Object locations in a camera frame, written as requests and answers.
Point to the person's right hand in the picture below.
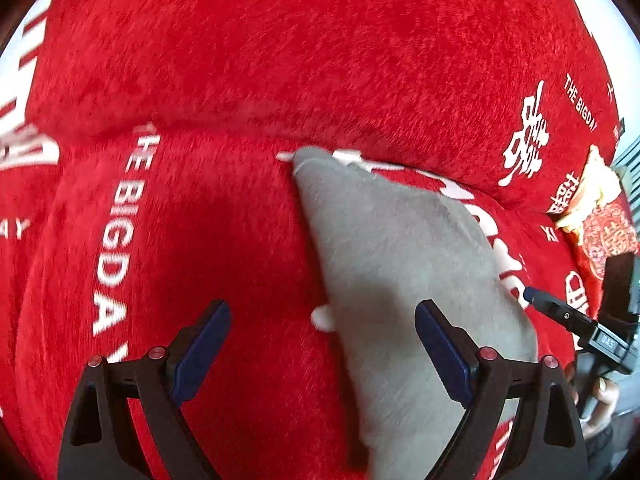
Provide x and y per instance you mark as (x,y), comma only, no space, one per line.
(602,400)

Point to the red gold embroidered cushion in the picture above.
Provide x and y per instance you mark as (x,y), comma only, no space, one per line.
(600,220)

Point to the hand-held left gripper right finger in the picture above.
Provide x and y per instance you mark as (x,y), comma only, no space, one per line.
(445,350)

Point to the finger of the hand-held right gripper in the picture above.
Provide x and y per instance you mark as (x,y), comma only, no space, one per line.
(555,305)

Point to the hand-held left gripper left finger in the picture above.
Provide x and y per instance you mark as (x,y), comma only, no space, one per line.
(200,347)

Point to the grey small garment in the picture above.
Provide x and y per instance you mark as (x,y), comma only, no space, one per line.
(400,250)

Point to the red printed blanket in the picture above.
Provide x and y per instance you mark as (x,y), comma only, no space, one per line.
(250,85)

